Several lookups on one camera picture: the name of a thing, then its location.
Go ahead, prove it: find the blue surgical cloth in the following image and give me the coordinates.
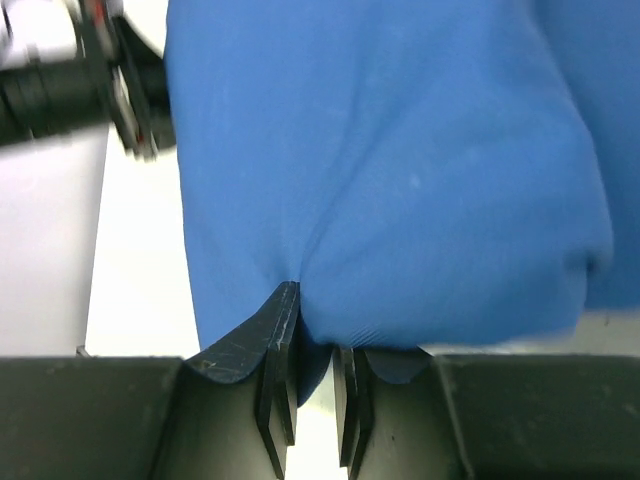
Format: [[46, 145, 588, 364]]
[[164, 1, 639, 399]]

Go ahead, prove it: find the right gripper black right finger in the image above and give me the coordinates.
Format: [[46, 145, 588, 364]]
[[333, 348, 475, 479]]

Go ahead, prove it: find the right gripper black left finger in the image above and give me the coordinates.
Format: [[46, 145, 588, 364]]
[[150, 282, 300, 480]]

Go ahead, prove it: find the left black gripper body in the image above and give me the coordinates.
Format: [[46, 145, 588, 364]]
[[1, 1, 175, 160]]

